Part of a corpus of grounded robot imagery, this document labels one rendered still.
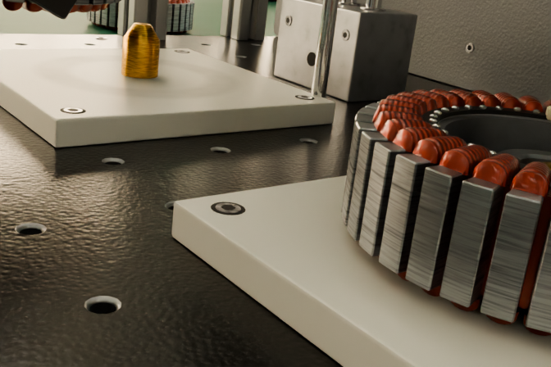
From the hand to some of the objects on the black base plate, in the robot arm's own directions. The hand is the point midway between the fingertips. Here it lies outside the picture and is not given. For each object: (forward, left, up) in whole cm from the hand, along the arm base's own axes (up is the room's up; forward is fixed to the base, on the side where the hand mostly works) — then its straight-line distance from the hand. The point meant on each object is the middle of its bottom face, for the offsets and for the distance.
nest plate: (+7, +2, -8) cm, 10 cm away
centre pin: (+7, +2, -6) cm, 10 cm away
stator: (+13, -22, -7) cm, 26 cm away
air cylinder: (+21, +5, -9) cm, 23 cm away
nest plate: (+13, -22, -8) cm, 26 cm away
